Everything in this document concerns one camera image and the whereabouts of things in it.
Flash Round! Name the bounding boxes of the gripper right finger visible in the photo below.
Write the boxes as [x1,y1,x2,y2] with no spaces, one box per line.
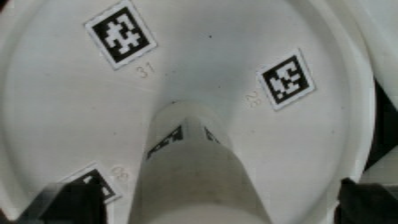
[336,178,398,224]

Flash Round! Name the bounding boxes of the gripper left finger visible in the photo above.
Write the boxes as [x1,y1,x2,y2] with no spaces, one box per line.
[16,183,106,224]

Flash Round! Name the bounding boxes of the white cylindrical table leg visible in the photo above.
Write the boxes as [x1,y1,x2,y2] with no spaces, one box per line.
[128,101,270,224]

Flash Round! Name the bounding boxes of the white round table top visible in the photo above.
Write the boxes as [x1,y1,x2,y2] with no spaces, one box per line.
[0,0,375,224]

